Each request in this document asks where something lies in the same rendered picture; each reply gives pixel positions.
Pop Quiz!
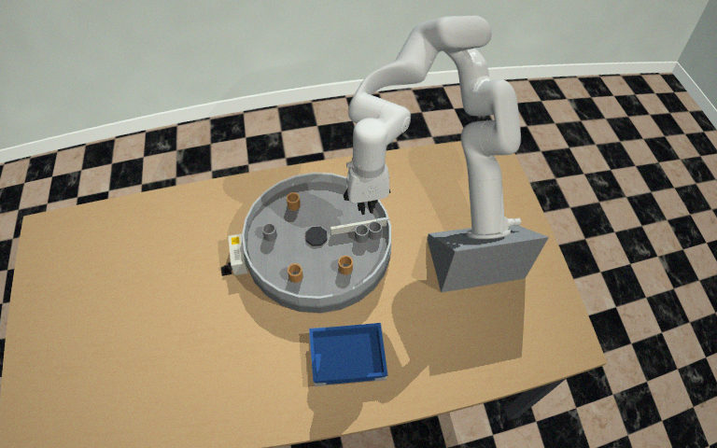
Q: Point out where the grey metal ring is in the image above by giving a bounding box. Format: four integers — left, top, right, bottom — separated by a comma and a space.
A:
355, 224, 369, 243
368, 221, 382, 240
262, 223, 277, 242

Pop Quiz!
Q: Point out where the bronze bushing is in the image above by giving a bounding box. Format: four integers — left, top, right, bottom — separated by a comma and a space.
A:
288, 263, 302, 283
339, 256, 353, 274
287, 192, 301, 211

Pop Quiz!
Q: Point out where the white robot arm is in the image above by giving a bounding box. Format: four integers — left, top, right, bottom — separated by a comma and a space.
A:
346, 16, 521, 239

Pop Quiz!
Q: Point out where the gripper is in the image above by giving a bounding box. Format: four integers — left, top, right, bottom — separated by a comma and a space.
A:
344, 164, 390, 215

